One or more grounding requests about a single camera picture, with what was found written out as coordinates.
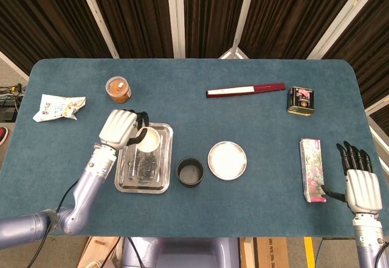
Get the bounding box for brown cardboard box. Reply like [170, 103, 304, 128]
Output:
[253, 236, 289, 268]

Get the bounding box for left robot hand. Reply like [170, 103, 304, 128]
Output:
[98, 108, 150, 152]

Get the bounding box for lavender robot torso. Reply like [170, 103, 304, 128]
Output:
[121, 236, 241, 268]

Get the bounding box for white partition frame foot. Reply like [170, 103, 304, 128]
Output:
[218, 45, 249, 60]

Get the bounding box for rectangular stainless steel tray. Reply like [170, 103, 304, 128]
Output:
[114, 122, 174, 194]

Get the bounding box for crumpled white snack bag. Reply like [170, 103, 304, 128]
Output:
[32, 94, 87, 122]

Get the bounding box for dark brown pleated curtain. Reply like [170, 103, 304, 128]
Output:
[86, 0, 177, 58]
[322, 0, 389, 108]
[184, 0, 250, 58]
[239, 0, 365, 60]
[0, 0, 112, 67]

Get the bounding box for clear jar with orange contents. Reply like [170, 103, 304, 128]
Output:
[105, 76, 133, 103]

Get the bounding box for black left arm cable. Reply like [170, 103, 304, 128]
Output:
[30, 179, 80, 268]

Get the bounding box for gold luncheon meat can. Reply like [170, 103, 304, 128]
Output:
[286, 86, 315, 117]

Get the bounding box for black mesh pen holder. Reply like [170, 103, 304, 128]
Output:
[176, 157, 205, 189]

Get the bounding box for light wooden crate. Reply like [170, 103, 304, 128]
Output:
[77, 236, 122, 268]

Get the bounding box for black power strip with cables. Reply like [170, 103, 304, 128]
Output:
[0, 84, 24, 123]

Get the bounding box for dark red folded fan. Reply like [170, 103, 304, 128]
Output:
[205, 81, 287, 99]

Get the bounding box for blue felt table cover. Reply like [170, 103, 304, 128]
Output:
[0, 58, 389, 238]

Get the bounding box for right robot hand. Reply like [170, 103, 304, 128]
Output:
[322, 140, 383, 214]

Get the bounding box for round stainless steel plate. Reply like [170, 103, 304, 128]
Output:
[207, 140, 247, 180]

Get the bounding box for white partition frame post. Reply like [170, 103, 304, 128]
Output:
[75, 0, 120, 59]
[165, 0, 187, 58]
[232, 0, 258, 52]
[306, 0, 389, 60]

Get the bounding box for white paper cups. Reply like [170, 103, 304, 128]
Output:
[135, 126, 161, 153]

